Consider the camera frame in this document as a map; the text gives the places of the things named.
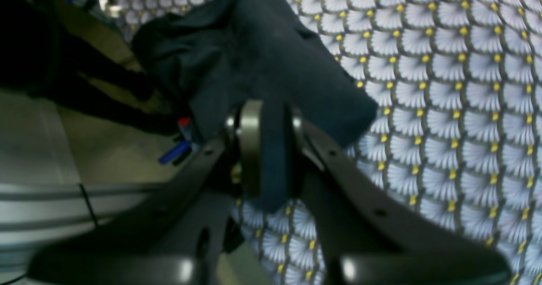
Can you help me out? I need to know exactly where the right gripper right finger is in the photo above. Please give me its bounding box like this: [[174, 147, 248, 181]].
[[290, 108, 512, 285]]

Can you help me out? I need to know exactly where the dark grey T-shirt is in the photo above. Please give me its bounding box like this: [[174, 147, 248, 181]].
[[132, 0, 378, 213]]

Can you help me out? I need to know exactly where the fan-patterned tablecloth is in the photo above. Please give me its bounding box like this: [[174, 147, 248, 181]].
[[110, 0, 541, 285]]

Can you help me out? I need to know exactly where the red table clamp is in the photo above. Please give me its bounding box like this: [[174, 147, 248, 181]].
[[175, 117, 193, 144]]

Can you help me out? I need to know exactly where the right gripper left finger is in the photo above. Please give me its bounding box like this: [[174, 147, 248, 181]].
[[28, 100, 263, 285]]

